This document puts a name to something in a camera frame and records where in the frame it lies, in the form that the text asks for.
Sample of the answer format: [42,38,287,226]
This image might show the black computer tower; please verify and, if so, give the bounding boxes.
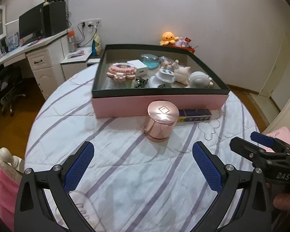
[42,1,67,37]

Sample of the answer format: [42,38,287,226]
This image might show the white door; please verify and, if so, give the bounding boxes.
[258,26,290,136]

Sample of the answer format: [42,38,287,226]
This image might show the clear glass bottle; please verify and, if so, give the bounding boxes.
[159,56,174,64]

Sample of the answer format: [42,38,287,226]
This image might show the white pig figurine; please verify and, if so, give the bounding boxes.
[174,67,191,85]

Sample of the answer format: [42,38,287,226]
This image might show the white round lamp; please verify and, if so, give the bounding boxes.
[187,71,214,89]

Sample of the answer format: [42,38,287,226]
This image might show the white desk with drawers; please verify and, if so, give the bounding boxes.
[0,29,69,99]

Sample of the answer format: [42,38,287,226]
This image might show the pink blanket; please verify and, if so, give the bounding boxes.
[0,167,19,231]

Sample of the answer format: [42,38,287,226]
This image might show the orange octopus plush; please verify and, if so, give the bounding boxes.
[159,32,180,46]

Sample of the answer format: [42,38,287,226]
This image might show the white square charger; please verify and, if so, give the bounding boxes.
[127,59,148,77]

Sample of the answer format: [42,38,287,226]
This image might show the red toy storage box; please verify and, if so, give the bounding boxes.
[166,44,195,54]

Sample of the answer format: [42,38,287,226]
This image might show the black computer monitor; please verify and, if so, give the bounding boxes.
[19,3,43,45]

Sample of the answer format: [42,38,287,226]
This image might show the bottle with orange cap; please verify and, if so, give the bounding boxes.
[67,30,77,52]

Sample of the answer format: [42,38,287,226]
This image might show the purple plush toy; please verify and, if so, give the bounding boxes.
[174,37,188,48]

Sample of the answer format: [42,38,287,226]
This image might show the small pink doll figures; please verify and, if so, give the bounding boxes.
[161,60,180,71]

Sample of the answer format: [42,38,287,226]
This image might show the pink quilt with writing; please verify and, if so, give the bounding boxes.
[266,126,290,145]

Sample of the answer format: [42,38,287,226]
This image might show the pink brick cake toy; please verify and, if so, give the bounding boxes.
[106,63,137,83]

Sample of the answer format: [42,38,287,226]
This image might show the black hair clip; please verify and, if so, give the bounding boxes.
[135,77,148,89]

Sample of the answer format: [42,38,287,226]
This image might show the white wall power outlet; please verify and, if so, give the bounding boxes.
[80,18,102,27]

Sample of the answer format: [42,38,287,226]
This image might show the pink box with black rim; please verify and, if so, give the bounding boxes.
[91,44,229,118]

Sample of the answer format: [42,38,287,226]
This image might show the striped white quilt cover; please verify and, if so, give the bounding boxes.
[25,66,257,231]

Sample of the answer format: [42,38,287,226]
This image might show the white plug-in device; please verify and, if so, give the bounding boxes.
[148,68,175,88]

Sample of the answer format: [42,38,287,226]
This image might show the yellow blue snack bag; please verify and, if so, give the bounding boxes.
[91,33,102,55]

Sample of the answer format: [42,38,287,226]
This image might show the teal heart-shaped case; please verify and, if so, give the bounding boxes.
[141,54,159,70]

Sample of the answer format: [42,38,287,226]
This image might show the blue rectangular box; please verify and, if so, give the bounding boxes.
[177,109,212,123]

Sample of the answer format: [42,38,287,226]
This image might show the white bed post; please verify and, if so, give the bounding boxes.
[0,147,24,173]

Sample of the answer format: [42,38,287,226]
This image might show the white small side cabinet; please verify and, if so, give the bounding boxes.
[61,47,91,80]

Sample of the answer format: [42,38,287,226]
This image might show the black office chair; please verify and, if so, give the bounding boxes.
[0,65,26,117]

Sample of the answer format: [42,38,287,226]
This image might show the rose gold round tin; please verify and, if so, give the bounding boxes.
[144,100,179,142]

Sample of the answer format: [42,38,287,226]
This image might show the person's right hand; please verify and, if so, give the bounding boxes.
[267,183,290,211]

